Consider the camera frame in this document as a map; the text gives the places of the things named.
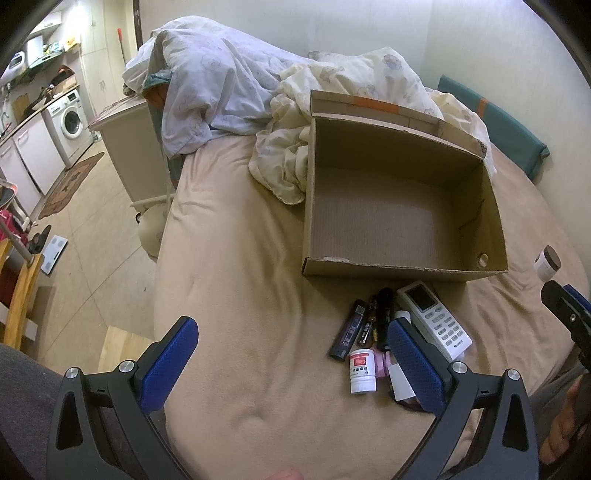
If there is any teal cushion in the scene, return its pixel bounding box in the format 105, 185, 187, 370
438, 75, 550, 180

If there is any black gold AA battery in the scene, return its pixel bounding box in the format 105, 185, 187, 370
356, 296, 378, 348

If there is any white jar brown lid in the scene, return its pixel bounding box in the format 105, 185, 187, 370
533, 245, 562, 282

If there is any wooden chair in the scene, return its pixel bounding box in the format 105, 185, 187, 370
1, 221, 44, 351

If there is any pink perfume bottle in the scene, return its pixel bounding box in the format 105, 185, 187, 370
374, 350, 392, 379

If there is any brown door mat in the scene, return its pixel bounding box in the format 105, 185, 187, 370
38, 152, 104, 220

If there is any black rectangular vape device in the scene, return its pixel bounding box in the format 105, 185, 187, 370
329, 299, 368, 362

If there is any light blue white duvet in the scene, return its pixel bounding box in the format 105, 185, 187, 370
122, 16, 311, 157

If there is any cream patterned blanket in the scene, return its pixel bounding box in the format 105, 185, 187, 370
249, 47, 497, 205

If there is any beige bedside cabinet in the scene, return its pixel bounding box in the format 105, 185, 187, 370
88, 95, 175, 259

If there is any person's right hand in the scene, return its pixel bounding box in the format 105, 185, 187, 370
539, 375, 585, 465

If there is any white bathroom scale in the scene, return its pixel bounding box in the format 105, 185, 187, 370
41, 235, 68, 276

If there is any brown cardboard box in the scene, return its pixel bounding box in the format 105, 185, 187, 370
301, 91, 508, 282

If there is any beige bed sheet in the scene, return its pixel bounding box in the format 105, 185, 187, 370
154, 136, 590, 479

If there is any white washing machine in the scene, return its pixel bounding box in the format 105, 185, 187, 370
42, 87, 94, 170

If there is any black flashlight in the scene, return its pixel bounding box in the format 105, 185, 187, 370
374, 287, 396, 352

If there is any white USB charger block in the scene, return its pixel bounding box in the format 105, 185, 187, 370
388, 364, 416, 402

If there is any white bottle red label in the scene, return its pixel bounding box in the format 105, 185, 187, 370
349, 349, 377, 395

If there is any white air conditioner remote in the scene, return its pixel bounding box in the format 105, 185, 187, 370
397, 281, 473, 362

